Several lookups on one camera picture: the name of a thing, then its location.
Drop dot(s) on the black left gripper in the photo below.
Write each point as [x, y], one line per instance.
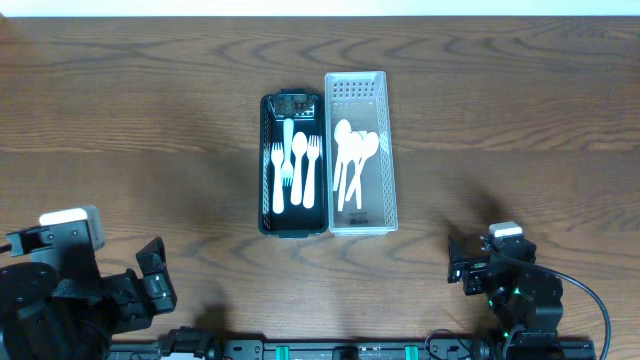
[130, 312]

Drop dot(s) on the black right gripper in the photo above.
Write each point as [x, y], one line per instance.
[476, 269]

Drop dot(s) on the clear plastic basket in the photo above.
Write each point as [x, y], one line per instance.
[362, 99]

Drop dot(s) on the white thin spoon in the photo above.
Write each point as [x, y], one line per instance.
[342, 130]
[368, 147]
[350, 149]

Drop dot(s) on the dark green plastic basket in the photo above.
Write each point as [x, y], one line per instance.
[307, 111]

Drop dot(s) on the mint green plastic fork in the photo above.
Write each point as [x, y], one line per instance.
[287, 167]

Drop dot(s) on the white fork long handle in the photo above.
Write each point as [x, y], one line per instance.
[313, 151]

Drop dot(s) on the white thick-handled spoon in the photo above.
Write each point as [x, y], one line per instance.
[299, 147]

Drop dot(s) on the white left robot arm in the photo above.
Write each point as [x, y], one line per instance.
[62, 308]

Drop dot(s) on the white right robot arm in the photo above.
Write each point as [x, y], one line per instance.
[526, 302]

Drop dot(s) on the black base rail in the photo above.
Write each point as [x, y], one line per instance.
[191, 343]

